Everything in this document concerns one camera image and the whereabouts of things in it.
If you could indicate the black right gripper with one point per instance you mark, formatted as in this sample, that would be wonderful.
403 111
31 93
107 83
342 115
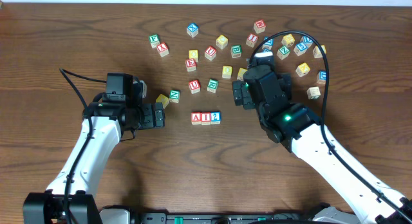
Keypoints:
248 94

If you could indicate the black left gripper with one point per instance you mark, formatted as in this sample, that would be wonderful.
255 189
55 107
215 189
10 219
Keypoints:
149 115

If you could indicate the red A block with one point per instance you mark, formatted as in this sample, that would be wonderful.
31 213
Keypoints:
196 118

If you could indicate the blue 2 block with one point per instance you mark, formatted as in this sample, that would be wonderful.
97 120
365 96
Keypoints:
215 118

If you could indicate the red i block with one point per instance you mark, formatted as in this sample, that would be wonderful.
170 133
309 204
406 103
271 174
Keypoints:
206 118
251 40

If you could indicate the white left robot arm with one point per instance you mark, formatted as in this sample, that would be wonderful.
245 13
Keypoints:
70 198

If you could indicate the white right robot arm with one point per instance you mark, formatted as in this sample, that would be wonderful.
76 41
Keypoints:
302 133

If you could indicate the yellow block right middle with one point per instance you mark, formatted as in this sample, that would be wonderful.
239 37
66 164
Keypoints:
241 73

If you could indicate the yellow block left middle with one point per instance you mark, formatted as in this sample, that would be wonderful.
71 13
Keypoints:
226 72

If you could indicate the yellow 2 block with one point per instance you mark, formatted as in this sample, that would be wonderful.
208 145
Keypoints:
164 100

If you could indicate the green R block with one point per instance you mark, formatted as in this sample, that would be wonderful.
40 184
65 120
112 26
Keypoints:
212 85

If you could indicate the green N block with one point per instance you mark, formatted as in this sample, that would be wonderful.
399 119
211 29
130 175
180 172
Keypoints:
174 96

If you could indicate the green B block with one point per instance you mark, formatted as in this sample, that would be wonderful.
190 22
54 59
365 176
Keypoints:
236 51

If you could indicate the red U block lower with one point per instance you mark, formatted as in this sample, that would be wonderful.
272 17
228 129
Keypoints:
194 86

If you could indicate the red u block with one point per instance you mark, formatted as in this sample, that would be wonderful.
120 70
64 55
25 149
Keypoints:
210 53
194 86

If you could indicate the red U block upper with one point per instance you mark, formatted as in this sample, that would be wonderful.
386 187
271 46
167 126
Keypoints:
210 53

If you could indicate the yellow C block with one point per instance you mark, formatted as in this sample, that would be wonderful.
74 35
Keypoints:
222 42

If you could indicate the blue L block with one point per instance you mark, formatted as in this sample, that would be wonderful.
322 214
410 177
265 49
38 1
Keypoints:
268 44

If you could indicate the red E block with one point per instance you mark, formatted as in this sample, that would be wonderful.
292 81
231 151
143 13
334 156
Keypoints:
190 64

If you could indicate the yellow O block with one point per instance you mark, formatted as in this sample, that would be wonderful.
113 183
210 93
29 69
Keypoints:
193 54

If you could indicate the green Z block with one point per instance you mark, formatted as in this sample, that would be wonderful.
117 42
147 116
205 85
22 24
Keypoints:
283 52

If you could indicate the red H block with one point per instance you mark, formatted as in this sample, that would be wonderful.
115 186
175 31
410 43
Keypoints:
259 26

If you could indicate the yellow A block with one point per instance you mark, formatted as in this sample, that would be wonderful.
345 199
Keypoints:
302 69

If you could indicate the yellow block top right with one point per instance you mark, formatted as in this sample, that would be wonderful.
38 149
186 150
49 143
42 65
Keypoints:
288 40

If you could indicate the red X block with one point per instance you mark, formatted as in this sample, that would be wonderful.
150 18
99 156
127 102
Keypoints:
162 49

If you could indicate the blue X block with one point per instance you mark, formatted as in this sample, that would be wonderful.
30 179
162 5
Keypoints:
192 30

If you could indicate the blue 5 block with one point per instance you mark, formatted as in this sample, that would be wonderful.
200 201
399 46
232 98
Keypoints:
300 48

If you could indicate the plain 7 block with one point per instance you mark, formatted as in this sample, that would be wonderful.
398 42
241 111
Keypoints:
313 93

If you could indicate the green F block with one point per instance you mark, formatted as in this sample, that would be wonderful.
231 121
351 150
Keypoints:
154 40

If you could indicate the blue D block upper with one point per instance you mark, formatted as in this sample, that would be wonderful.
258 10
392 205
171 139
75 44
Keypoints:
306 41

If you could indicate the blue d block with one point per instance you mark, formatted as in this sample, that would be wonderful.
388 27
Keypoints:
306 41
321 78

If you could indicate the blue D block lower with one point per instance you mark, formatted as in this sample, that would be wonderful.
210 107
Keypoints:
321 78

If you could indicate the yellow 8 block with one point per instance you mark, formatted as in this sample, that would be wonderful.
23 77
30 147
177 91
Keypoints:
317 53

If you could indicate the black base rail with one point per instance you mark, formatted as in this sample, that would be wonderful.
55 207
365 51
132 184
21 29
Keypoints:
225 218

